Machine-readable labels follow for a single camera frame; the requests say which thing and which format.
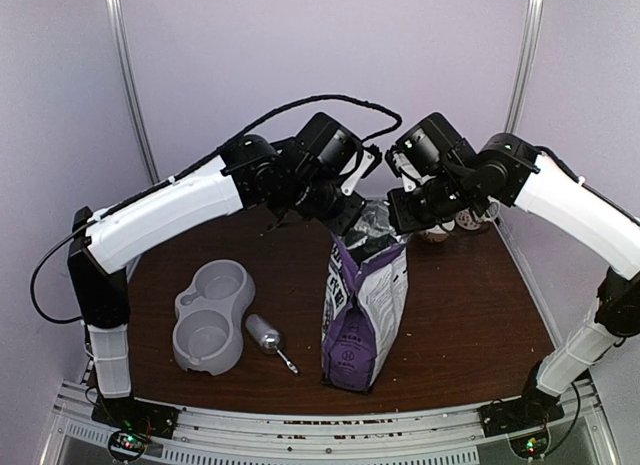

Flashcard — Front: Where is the metal food scoop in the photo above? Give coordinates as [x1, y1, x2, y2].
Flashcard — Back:
[245, 314, 299, 375]

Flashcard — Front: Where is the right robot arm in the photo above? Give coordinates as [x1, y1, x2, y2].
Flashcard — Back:
[385, 112, 639, 427]

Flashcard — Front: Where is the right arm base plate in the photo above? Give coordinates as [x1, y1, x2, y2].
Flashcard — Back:
[478, 397, 565, 438]

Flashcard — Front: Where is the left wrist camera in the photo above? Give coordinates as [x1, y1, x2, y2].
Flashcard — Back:
[340, 145, 383, 196]

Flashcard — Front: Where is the aluminium front rail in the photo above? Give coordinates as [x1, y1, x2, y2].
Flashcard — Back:
[35, 379, 622, 464]

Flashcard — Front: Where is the right aluminium corner post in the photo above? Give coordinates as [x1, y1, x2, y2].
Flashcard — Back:
[504, 0, 544, 134]

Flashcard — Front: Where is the left aluminium corner post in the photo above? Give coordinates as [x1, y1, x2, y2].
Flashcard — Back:
[105, 0, 160, 184]

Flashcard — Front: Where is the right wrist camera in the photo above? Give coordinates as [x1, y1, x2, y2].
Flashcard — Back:
[385, 145, 423, 193]

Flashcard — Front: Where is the purple puppy food bag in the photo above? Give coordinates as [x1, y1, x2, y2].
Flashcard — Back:
[321, 199, 409, 393]

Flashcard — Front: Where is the grey double pet bowl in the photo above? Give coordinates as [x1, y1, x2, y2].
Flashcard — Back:
[172, 259, 256, 376]

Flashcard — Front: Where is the patterned mug yellow inside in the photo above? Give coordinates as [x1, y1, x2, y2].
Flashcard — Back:
[454, 201, 501, 233]

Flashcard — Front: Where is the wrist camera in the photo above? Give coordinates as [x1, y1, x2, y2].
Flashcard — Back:
[385, 145, 423, 193]
[340, 145, 383, 196]

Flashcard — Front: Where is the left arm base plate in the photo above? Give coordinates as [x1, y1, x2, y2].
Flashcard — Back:
[91, 394, 180, 439]

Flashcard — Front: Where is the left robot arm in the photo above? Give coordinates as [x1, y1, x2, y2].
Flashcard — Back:
[67, 112, 376, 429]

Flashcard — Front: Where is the aluminium corner post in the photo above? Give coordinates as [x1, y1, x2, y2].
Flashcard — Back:
[105, 0, 160, 184]
[504, 0, 544, 134]

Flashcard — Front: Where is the white ceramic bowl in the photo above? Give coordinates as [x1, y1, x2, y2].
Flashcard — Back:
[418, 221, 455, 243]

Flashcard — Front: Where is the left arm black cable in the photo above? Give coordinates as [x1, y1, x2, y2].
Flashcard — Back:
[29, 93, 404, 324]

